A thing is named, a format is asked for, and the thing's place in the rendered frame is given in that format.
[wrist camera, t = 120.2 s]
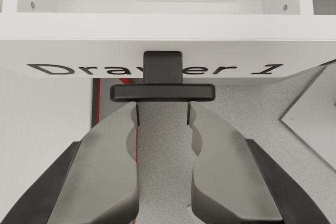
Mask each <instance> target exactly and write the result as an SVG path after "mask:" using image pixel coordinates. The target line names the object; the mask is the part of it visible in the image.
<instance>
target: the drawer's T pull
mask: <svg viewBox="0 0 336 224"><path fill-rule="evenodd" d="M182 82H183V55H182V53H181V52H180V51H145V52H144V54H143V83H144V84H113V85H112V86H110V89H109V99H110V100H111V101H112V102H117V103H129V102H190V101H196V102H211V101H214V100H215V98H216V89H215V86H214V85H213V84H209V83H182Z"/></svg>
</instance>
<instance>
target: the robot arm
mask: <svg viewBox="0 0 336 224"><path fill-rule="evenodd" d="M186 125H189V127H190V128H191V129H192V141H191V148H192V150H193V151H194V152H195V154H196V156H197V157H196V159H195V160H194V162H193V170H192V180H191V209H192V212H193V214H194V215H195V216H196V217H197V218H199V219H200V220H201V221H203V222H204V223H205V224H331V223H330V222H329V220H328V219H327V217H326V216H325V215H324V213H323V212H322V211H321V209H320V208H319V207H318V206H317V204H316V203H315V202H314V201H313V199H312V198H311V197H310V196H309V195H308V194H307V193H306V191H305V190H304V189H303V188H302V187H301V186H300V185H299V184H298V183H297V182H296V181H295V180H294V179H293V178H292V177H291V176H290V175H289V174H288V173H287V172H286V171H285V170H284V169H283V168H282V167H281V166H280V165H279V164H278V163H277V162H276V161H275V160H274V159H273V158H272V157H271V156H270V155H269V154H268V153H267V152H266V151H265V150H264V149H263V148H262V147H261V146H259V145H258V144H257V143H256V142H255V141H254V140H253V139H250V138H245V137H244V136H243V135H242V134H241V133H240V132H239V131H238V130H237V129H236V128H235V127H234V126H233V125H231V124H230V123H229V122H228V121H226V120H225V119H224V118H222V117H221V116H219V115H217V114H216V113H214V112H213V111H211V110H209V109H208V108H206V107H205V106H203V105H202V104H200V103H198V102H197V101H190V102H187V105H186ZM138 126H140V110H139V102H135V101H131V102H129V103H127V104H126V105H124V106H123V107H121V108H120V109H118V110H117V111H115V112H114V113H112V114H111V115H109V116H108V117H106V118H105V119H103V120H102V121H101V122H99V123H98V124H97V125H95V126H94V127H93V128H92V129H91V130H90V131H89V132H88V133H87V134H86V135H85V136H84V137H83V138H82V139H81V140H80V141H73V142H72V143H71V144H70V145H69V146H68V147H67V149H66V150H65V151H64V152H63V153H62V154H61V155H60V156H59V157H58V158H57V159H56V160H55V161H54V162H53V163H52V164H51V165H50V166H49V167H48V168H47V169H46V170H45V172H44V173H43V174H42V175H41V176H40V177H39V178H38V179H37V180H36V181H35V182H34V183H33V184H32V185H31V186H30V187H29V188H28V189H27V190H26V191H25V193H24V194H23V195H22V196H21V197H20V198H19V199H18V201H17V202H16V203H15V204H14V205H13V207H12V208H11V209H10V211H9V212H8V213H7V214H6V216H5V217H4V219H3V220H2V221H1V223H0V224H129V223H130V222H131V221H132V220H134V219H135V218H136V217H137V215H138V213H139V184H138V172H137V163H136V161H135V160H134V159H133V158H132V155H133V153H134V152H135V150H136V148H137V147H136V135H135V129H136V128H137V127H138Z"/></svg>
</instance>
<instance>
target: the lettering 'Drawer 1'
mask: <svg viewBox="0 0 336 224"><path fill-rule="evenodd" d="M27 65H28V66H30V67H32V68H35V69H37V70H40V71H42V72H44V73H47V74H49V75H70V74H74V73H75V71H74V70H72V69H70V68H68V67H65V66H60V65H52V64H27ZM282 65H283V64H267V65H265V67H271V68H269V69H267V70H265V71H263V72H261V73H251V75H267V74H272V73H267V72H269V71H271V70H273V69H276V68H278V67H280V66H282ZM38 66H45V67H58V68H62V69H65V70H67V71H69V72H67V73H51V72H49V71H47V70H45V69H42V68H40V67H38ZM78 68H79V69H81V70H83V71H84V72H86V73H87V74H89V75H93V73H91V72H90V71H88V69H98V68H97V67H86V68H84V67H78ZM104 68H105V69H122V70H108V71H107V73H108V74H111V75H124V74H127V75H131V72H130V71H129V70H128V69H127V68H124V67H104ZM136 68H137V69H139V70H140V71H142V72H143V68H142V67H136ZM236 68H237V67H236V66H233V67H219V68H218V69H217V70H216V71H215V72H214V73H213V75H217V74H218V73H219V72H220V71H222V70H224V69H236ZM189 69H203V70H189ZM207 71H208V68H206V67H188V68H184V69H183V70H182V73H183V74H187V75H201V74H204V72H207ZM113 72H124V73H113ZM188 72H203V73H188Z"/></svg>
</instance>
